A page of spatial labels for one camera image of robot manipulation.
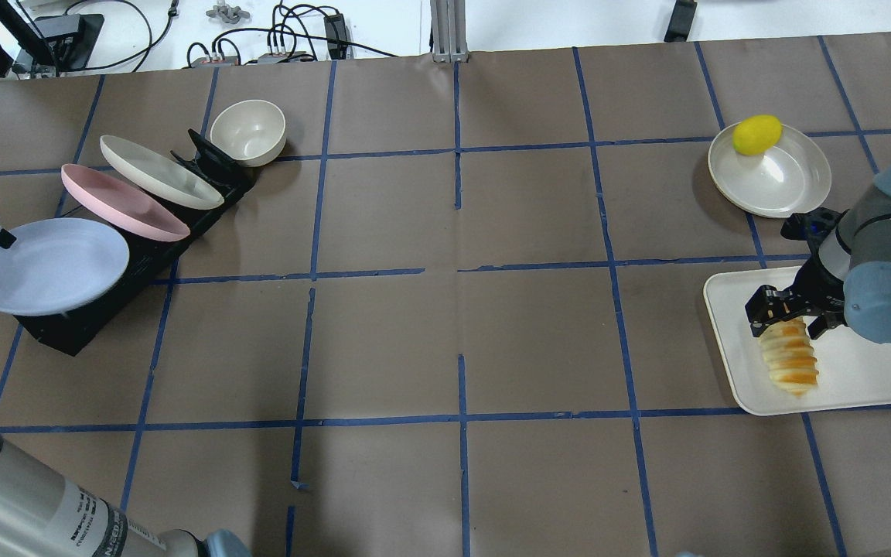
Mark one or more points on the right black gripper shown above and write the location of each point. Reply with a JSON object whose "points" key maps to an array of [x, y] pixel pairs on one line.
{"points": [[815, 288]]}

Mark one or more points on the orange striped bread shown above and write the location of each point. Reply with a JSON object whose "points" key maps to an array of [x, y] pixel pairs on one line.
{"points": [[789, 357]]}

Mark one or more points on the blue plate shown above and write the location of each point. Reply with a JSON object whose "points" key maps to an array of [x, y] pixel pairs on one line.
{"points": [[57, 265]]}

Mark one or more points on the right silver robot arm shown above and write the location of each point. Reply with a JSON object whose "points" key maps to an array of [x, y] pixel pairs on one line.
{"points": [[846, 281]]}

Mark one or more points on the pink plate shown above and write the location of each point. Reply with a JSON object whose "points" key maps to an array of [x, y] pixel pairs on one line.
{"points": [[122, 205]]}

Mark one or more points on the cream plate in rack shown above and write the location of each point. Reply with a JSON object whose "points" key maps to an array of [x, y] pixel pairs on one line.
{"points": [[157, 175]]}

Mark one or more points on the cream tray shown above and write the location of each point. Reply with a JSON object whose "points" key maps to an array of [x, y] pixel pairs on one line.
{"points": [[853, 372]]}

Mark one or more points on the black dish rack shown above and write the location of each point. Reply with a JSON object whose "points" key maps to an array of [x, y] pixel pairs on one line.
{"points": [[70, 332]]}

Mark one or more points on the cream shallow dish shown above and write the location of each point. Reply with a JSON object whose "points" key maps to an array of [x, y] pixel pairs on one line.
{"points": [[794, 176]]}

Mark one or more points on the yellow lemon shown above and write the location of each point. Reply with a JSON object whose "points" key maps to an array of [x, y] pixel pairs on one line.
{"points": [[754, 135]]}

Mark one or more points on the black monitor stand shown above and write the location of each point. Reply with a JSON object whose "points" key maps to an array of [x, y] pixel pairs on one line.
{"points": [[53, 44]]}

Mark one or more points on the cream bowl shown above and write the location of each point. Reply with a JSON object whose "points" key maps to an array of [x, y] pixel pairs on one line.
{"points": [[252, 132]]}

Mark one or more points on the black power adapter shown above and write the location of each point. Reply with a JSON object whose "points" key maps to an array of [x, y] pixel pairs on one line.
{"points": [[680, 21]]}

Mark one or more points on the aluminium frame post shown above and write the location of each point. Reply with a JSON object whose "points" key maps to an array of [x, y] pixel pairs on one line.
{"points": [[448, 30]]}

